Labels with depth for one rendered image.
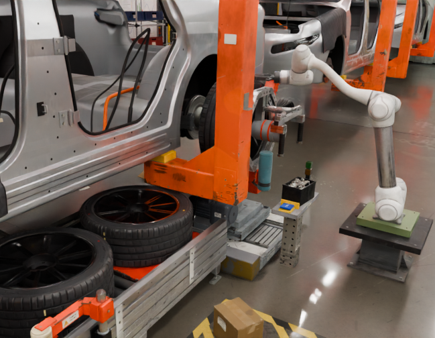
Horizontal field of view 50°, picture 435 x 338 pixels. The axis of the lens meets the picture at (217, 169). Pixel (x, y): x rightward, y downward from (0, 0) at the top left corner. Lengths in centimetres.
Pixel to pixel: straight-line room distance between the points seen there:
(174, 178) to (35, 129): 105
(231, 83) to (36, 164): 109
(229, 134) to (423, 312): 152
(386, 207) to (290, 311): 83
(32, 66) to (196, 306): 157
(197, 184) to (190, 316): 77
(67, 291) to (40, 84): 89
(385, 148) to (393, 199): 31
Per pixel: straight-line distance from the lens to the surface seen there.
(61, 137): 232
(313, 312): 285
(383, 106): 281
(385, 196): 297
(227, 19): 258
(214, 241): 282
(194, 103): 337
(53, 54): 225
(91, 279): 217
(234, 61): 257
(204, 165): 282
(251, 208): 348
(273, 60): 566
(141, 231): 254
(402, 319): 297
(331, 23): 594
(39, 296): 211
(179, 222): 263
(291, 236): 312
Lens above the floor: 167
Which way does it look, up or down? 20 degrees down
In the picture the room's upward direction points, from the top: 2 degrees clockwise
